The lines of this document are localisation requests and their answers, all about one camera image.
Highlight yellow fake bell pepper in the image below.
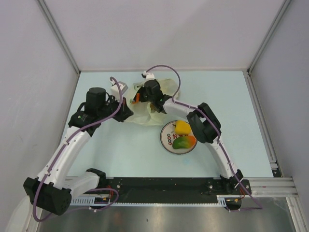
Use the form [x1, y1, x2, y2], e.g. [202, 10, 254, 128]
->
[172, 120, 192, 135]

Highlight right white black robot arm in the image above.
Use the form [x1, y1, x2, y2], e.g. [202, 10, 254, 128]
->
[134, 80, 243, 194]

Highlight pale yellow plastic bag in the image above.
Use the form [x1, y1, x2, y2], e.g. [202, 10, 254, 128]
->
[125, 78, 178, 126]

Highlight white slotted cable duct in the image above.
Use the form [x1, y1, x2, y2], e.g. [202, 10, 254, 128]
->
[71, 194, 229, 207]

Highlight green orange fake mango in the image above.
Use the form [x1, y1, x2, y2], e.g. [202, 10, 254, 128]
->
[172, 135, 197, 149]

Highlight white plate red characters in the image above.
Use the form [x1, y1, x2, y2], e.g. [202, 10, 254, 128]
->
[160, 120, 197, 155]

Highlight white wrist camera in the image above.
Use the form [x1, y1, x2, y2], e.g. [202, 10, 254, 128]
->
[141, 71, 155, 81]
[110, 81, 128, 101]

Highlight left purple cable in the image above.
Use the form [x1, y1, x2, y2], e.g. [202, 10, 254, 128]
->
[32, 76, 127, 222]

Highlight aluminium frame rails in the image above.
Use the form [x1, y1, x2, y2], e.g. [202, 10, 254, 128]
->
[247, 159, 298, 198]

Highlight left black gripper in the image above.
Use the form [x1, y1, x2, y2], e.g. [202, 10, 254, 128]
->
[98, 95, 133, 122]

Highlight orange fake fruit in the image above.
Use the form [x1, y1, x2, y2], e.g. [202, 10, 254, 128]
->
[134, 93, 140, 104]

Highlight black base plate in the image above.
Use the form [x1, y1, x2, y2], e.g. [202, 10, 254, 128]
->
[104, 177, 252, 204]

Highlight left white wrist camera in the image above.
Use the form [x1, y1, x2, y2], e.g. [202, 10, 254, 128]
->
[110, 81, 128, 101]

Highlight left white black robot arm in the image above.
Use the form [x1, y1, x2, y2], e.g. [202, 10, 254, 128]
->
[23, 83, 133, 216]

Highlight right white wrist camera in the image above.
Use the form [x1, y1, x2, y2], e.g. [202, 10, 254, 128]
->
[141, 71, 155, 81]

